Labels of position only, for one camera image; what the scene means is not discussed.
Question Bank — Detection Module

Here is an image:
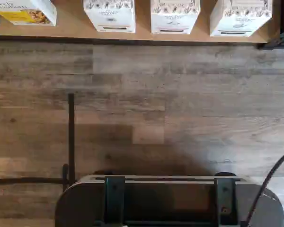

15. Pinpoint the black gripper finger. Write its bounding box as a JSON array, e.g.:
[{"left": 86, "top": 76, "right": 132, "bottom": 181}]
[
  {"left": 104, "top": 175, "right": 125, "bottom": 225},
  {"left": 214, "top": 176, "right": 239, "bottom": 225}
]

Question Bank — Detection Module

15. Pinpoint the white box green strip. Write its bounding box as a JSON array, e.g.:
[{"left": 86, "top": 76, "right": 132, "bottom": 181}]
[{"left": 209, "top": 0, "right": 274, "bottom": 37}]

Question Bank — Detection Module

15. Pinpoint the wooden shelf board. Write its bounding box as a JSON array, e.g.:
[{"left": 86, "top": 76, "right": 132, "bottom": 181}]
[{"left": 0, "top": 0, "right": 283, "bottom": 45}]

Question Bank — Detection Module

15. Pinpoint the white box yellow strip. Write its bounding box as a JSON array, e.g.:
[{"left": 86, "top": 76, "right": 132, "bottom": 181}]
[{"left": 83, "top": 0, "right": 136, "bottom": 33}]

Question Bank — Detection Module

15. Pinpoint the white box pink strip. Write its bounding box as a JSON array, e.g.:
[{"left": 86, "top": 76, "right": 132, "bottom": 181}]
[{"left": 150, "top": 0, "right": 202, "bottom": 35}]

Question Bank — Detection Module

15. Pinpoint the white yellow granola box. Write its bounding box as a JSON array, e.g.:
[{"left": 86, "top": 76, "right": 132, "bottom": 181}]
[{"left": 0, "top": 0, "right": 57, "bottom": 27}]

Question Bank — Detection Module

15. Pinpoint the thin black bar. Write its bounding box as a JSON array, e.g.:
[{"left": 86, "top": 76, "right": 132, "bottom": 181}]
[{"left": 68, "top": 93, "right": 76, "bottom": 187}]

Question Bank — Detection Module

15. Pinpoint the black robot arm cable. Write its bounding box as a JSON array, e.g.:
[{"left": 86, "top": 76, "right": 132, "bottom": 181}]
[{"left": 241, "top": 146, "right": 284, "bottom": 227}]

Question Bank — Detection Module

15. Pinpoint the black floor cable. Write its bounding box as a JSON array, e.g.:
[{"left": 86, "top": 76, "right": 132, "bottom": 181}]
[{"left": 0, "top": 164, "right": 70, "bottom": 190}]

